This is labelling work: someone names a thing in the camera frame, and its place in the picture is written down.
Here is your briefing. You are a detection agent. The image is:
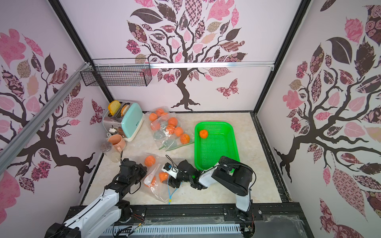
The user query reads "green-zip bag of oranges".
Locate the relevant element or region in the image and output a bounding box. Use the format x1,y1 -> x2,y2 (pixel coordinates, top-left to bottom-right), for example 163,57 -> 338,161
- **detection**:
151,113 -> 195,151

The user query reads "pink ceramic mug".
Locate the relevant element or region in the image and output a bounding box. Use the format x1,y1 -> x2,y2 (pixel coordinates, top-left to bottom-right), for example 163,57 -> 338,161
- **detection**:
108,134 -> 126,152

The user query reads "mint green toaster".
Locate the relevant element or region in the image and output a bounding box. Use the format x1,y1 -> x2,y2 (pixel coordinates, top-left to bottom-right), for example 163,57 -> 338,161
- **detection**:
102,100 -> 144,142

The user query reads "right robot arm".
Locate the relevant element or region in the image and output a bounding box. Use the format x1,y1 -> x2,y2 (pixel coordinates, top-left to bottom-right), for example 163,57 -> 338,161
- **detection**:
161,156 -> 256,212

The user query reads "green plastic basket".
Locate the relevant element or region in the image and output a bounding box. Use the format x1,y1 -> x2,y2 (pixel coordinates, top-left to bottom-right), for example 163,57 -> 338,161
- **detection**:
194,122 -> 240,170

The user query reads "black wire wall basket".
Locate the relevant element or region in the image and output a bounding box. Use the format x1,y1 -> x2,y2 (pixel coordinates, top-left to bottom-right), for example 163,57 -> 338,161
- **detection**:
80,56 -> 153,87

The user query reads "clear glass cup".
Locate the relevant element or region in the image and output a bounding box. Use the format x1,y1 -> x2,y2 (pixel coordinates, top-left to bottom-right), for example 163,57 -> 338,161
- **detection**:
100,141 -> 121,163

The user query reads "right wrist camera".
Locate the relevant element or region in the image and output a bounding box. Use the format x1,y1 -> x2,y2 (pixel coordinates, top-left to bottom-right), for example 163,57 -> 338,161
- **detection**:
161,163 -> 179,179

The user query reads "white cable duct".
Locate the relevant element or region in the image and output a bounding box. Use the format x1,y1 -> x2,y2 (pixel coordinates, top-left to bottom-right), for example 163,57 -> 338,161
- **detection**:
110,224 -> 241,238

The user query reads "yellow toast slice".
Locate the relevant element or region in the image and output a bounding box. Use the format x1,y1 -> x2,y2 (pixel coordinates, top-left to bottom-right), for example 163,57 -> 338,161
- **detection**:
108,100 -> 121,116

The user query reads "rear green-zip bag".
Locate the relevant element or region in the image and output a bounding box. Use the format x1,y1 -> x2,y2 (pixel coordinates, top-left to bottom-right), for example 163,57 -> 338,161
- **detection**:
146,106 -> 171,131

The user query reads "orange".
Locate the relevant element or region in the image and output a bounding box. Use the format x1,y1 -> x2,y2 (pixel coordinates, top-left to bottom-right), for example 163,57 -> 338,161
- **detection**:
199,130 -> 208,139

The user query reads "blue-zip clear bag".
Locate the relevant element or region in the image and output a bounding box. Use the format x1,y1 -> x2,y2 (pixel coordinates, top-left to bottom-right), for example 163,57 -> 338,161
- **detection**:
135,153 -> 177,204

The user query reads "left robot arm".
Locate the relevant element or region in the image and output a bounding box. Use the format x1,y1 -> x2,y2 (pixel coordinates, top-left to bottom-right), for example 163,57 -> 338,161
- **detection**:
45,158 -> 147,238

